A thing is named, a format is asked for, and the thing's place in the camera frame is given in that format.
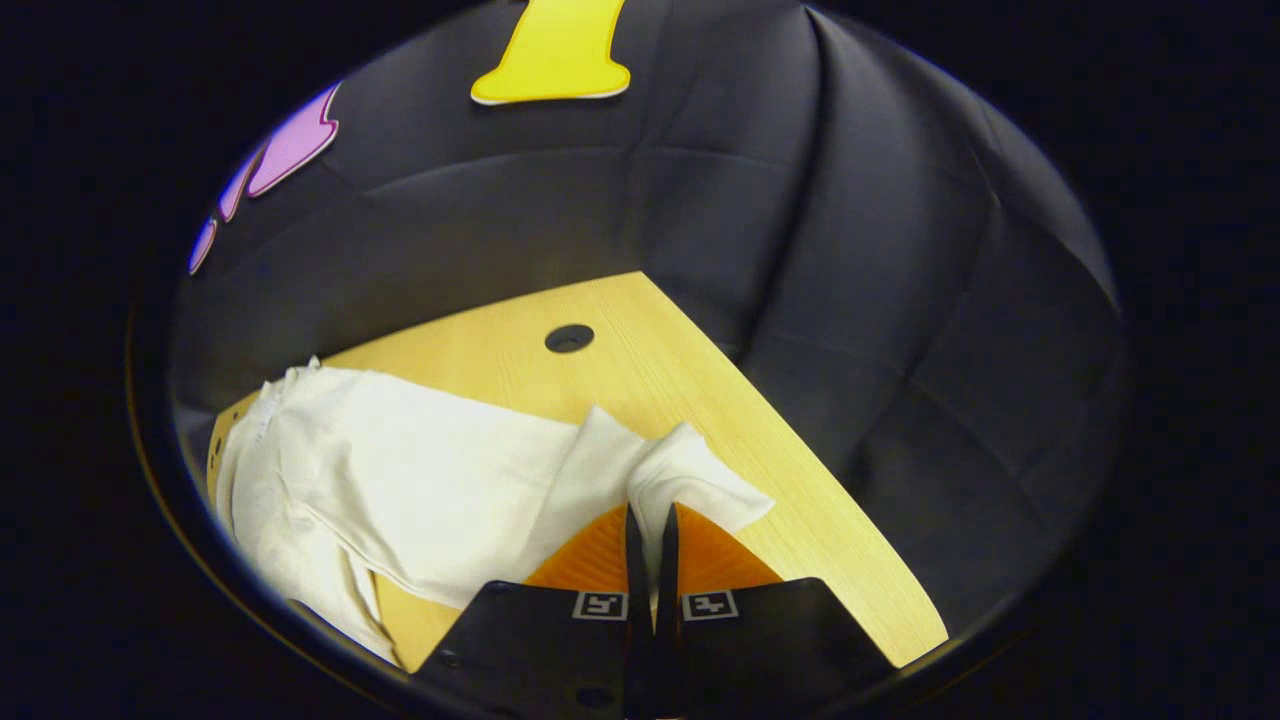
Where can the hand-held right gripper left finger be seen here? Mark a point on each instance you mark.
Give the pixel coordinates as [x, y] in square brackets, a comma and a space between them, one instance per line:
[637, 580]

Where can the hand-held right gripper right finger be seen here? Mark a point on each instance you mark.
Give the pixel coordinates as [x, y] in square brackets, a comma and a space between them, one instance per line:
[668, 580]

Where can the white sweatshirt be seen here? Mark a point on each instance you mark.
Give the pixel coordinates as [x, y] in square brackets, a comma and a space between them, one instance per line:
[440, 470]

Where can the black backdrop cloth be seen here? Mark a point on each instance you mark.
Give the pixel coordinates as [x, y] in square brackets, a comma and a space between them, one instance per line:
[850, 300]

